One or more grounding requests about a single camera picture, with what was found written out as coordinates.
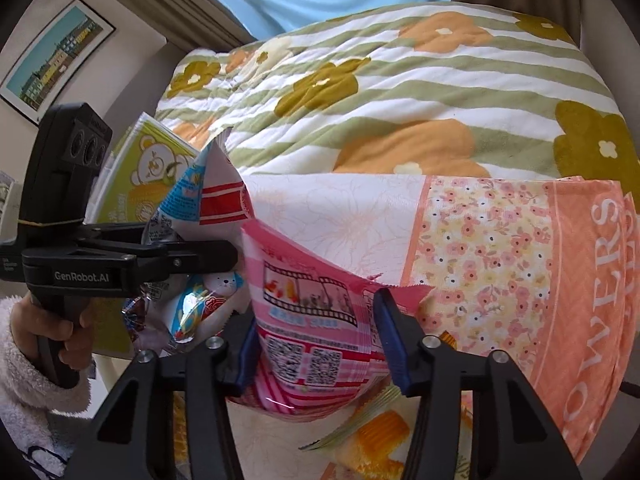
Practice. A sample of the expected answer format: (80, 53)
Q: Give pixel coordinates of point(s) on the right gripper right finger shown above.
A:
(513, 434)

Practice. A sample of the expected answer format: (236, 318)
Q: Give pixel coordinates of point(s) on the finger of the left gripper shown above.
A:
(160, 232)
(194, 257)

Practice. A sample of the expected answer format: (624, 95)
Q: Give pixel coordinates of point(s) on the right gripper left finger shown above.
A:
(132, 437)

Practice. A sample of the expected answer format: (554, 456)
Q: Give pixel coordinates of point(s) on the blue white snack bag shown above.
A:
(210, 201)

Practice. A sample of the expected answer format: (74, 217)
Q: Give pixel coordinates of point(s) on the pink striped snack bag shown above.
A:
(316, 328)

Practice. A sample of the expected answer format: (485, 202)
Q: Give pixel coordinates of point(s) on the cream chips bag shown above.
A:
(374, 442)

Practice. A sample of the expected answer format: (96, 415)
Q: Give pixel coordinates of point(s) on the white fleece sleeve forearm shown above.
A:
(41, 418)

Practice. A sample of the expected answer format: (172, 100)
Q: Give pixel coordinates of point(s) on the person's left hand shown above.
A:
(28, 321)

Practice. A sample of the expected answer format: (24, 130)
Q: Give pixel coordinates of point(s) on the green cardboard box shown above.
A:
(137, 175)

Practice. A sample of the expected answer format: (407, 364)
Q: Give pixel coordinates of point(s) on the grey bed headboard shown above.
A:
(144, 90)

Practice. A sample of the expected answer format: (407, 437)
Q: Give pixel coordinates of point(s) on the floral tablecloth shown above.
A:
(547, 271)

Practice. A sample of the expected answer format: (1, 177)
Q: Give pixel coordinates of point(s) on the framed house picture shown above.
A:
(51, 60)

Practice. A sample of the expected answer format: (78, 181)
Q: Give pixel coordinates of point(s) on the left brown curtain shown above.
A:
(191, 24)

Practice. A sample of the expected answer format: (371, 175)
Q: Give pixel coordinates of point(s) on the floral striped quilt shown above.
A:
(444, 88)

